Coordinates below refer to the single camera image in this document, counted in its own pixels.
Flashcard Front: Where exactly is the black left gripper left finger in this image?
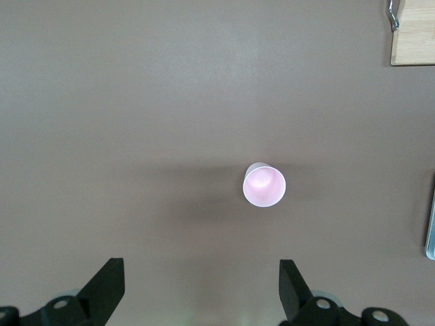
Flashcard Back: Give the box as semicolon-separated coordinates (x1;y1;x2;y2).
0;257;126;326

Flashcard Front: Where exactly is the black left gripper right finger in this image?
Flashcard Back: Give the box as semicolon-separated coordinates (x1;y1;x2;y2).
279;259;408;326

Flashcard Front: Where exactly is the pink plastic cup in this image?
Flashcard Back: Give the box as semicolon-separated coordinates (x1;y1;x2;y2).
242;162;287;209

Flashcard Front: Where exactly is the silver digital kitchen scale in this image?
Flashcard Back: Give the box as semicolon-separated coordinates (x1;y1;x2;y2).
424;173;435;261

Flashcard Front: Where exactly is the wooden cutting board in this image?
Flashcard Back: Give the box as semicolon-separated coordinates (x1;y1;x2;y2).
387;0;435;67

